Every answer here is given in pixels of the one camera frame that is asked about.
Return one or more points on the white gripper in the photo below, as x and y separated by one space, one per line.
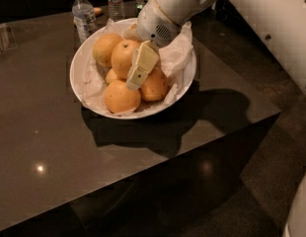
154 24

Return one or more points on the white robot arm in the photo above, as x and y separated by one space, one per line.
280 25

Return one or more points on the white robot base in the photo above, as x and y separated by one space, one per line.
296 222

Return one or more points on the white bowl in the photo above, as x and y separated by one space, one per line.
80 69

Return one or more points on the small hidden orange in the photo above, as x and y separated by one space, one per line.
111 76

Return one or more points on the white paper liner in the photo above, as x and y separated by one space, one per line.
176 53

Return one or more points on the green drink can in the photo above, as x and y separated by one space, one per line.
139 5

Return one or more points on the bread roll behind bottle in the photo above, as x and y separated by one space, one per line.
97 11

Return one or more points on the water bottle white cap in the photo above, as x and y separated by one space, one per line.
84 19

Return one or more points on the clear glass tumbler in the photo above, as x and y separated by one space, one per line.
7 38

